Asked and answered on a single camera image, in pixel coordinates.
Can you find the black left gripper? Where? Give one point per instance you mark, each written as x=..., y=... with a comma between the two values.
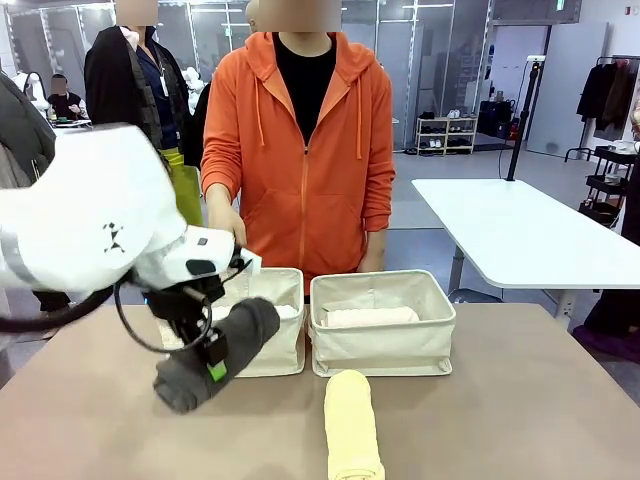
x=175, y=300

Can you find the dark grey towel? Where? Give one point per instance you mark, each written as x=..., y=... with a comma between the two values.
x=225, y=350

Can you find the white towel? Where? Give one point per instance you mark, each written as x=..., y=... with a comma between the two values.
x=284, y=311

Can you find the pink towel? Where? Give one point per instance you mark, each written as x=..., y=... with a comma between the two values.
x=370, y=317

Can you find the person's right forearm orange sleeve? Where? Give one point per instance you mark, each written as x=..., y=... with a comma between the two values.
x=216, y=155

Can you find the person's left forearm orange sleeve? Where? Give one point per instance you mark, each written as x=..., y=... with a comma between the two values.
x=379, y=200

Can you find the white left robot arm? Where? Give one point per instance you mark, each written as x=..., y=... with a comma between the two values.
x=85, y=210

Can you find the person's right hand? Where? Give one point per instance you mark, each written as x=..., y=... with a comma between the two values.
x=227, y=215

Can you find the person's left hand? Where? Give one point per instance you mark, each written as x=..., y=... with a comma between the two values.
x=374, y=252

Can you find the beige fabric basket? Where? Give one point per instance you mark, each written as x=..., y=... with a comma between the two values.
x=280, y=345
x=385, y=345

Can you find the yellow rolled towel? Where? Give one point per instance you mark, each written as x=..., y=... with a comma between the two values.
x=350, y=425

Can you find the yellow-green bag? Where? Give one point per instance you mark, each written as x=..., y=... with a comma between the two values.
x=186, y=185

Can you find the person in orange hoodie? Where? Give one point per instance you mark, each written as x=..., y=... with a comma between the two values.
x=305, y=175

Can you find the bald person in black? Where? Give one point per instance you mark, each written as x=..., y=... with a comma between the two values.
x=200, y=120

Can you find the person in black coat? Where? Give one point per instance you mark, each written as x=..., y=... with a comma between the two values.
x=145, y=85

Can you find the seated person in dark vest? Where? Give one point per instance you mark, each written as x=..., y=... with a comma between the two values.
x=66, y=102

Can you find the person in grey jacket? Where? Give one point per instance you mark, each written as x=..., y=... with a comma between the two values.
x=20, y=130

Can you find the wooden shoe rack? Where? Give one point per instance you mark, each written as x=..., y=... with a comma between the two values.
x=446, y=135

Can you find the pair of black shoes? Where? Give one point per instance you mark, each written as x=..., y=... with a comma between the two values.
x=426, y=115

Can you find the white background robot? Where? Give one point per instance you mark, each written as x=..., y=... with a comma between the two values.
x=34, y=90

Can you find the white folding table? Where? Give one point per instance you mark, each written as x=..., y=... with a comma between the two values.
x=525, y=230

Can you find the pair of white shoes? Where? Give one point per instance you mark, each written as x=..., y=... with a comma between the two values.
x=454, y=114

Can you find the black suitcases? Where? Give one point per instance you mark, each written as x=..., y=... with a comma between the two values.
x=496, y=117

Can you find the black utility cart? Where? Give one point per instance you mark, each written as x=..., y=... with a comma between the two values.
x=607, y=185

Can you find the dark-clothed standing person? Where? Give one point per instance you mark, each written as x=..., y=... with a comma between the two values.
x=631, y=200

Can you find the clothes rack with dark coats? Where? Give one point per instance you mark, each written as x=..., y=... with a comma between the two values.
x=607, y=95

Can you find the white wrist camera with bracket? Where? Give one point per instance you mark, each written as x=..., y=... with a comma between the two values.
x=250, y=263

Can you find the black camera stand pole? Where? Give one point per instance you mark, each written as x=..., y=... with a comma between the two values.
x=522, y=120

